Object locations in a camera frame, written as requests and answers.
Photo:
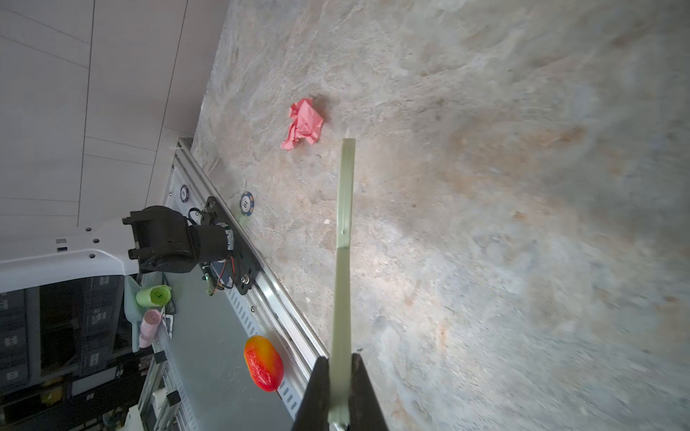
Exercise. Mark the left circuit board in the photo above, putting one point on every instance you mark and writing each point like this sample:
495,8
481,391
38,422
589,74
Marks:
219,275

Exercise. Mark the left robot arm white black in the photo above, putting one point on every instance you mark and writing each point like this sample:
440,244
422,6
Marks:
153,239

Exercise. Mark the black round token on rail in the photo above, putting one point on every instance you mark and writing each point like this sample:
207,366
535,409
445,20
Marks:
184,193

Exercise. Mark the red yellow mango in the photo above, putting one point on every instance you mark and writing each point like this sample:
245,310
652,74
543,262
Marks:
264,363

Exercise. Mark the aluminium rail frame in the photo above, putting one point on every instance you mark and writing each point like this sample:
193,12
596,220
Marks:
205,351

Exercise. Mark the green white hand brush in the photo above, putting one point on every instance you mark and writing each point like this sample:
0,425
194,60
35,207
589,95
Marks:
340,360

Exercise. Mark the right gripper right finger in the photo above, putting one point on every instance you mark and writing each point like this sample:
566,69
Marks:
365,411

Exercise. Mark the pink cup off table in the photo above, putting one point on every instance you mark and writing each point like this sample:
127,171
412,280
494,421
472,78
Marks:
149,325

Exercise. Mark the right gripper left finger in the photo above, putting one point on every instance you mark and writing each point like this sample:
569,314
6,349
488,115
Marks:
314,409

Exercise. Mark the green cylinder off table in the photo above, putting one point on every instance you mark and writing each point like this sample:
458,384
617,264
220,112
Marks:
154,297

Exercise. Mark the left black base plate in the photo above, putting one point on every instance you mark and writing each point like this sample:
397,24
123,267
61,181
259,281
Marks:
247,265

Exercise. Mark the pink paper scrap lower left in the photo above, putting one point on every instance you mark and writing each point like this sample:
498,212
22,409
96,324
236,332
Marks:
306,124

